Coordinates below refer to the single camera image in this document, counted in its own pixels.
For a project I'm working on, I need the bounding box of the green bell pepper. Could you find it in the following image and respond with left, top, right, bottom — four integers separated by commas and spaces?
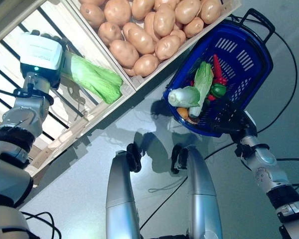
210, 83, 227, 98

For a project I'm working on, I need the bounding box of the long black floor cable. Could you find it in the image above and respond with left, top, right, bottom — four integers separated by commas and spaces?
256, 29, 299, 134

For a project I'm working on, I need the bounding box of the wooden crate with white slats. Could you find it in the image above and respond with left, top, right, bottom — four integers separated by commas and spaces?
0, 0, 137, 186

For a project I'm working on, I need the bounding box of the silver robot left leg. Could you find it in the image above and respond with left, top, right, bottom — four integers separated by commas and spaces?
106, 143, 143, 239

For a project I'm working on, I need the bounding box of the silver robot right leg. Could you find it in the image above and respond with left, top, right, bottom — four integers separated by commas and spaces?
171, 144, 224, 239

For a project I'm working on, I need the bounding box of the tan plastic potato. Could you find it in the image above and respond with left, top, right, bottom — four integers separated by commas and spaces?
183, 16, 204, 38
134, 54, 159, 77
200, 0, 222, 25
109, 39, 140, 68
127, 23, 155, 55
155, 34, 181, 60

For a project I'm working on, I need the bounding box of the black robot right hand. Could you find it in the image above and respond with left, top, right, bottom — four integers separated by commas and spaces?
210, 111, 258, 145

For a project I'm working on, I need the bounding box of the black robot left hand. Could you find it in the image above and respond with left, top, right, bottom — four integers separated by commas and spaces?
19, 29, 68, 88

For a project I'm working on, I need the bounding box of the wooden crate of potatoes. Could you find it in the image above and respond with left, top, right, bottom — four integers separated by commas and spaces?
64, 0, 242, 92

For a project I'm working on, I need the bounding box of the orange round vegetable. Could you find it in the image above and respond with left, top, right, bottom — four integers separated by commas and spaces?
176, 107, 189, 118

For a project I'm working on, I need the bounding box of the long red chili pepper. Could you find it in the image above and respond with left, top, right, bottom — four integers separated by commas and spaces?
212, 54, 229, 87

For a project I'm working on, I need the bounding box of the blue plastic shopping basket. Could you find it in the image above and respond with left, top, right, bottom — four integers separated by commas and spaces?
163, 8, 276, 138

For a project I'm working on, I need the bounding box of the silver robot leg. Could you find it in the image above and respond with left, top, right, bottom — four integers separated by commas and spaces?
171, 144, 224, 239
106, 143, 143, 239

